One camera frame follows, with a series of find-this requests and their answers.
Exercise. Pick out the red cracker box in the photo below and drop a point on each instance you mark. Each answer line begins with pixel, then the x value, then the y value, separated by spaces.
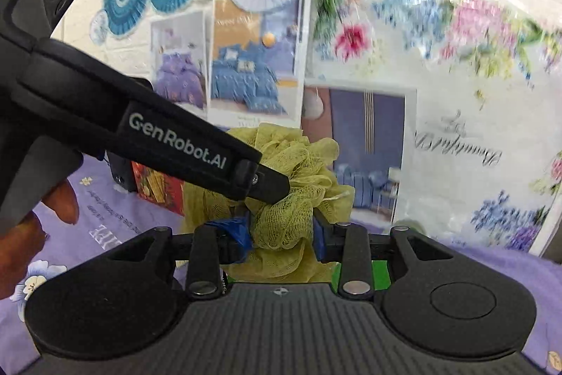
pixel 158 190

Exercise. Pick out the blue bedding poster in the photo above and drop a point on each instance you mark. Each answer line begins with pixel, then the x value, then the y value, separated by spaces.
pixel 250 63

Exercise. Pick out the curtain and striped bedding poster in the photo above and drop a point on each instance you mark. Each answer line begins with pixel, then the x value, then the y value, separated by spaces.
pixel 364 129

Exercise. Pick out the purple floral tablecloth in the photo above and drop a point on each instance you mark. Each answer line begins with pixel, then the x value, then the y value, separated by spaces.
pixel 483 269

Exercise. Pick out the olive mesh bath loofah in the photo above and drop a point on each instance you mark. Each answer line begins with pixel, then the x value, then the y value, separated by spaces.
pixel 281 225

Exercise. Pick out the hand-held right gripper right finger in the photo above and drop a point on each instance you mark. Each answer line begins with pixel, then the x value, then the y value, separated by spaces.
pixel 320 239

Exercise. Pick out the small pale blue paper fan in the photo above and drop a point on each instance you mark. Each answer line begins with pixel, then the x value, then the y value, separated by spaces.
pixel 100 28

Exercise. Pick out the floral printed plastic bag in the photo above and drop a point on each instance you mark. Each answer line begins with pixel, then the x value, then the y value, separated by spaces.
pixel 461 116

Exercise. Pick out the person's left hand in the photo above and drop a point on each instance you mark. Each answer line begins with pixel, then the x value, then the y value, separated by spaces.
pixel 22 252

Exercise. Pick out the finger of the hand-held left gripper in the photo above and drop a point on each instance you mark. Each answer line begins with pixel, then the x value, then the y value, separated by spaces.
pixel 265 184

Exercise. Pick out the purple bedding poster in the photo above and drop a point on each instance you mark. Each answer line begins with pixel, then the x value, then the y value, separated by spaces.
pixel 178 63

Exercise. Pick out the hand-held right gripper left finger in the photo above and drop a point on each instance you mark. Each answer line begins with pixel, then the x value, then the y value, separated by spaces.
pixel 237 232

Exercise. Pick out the green cardboard box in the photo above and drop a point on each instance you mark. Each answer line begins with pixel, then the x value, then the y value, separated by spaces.
pixel 381 276

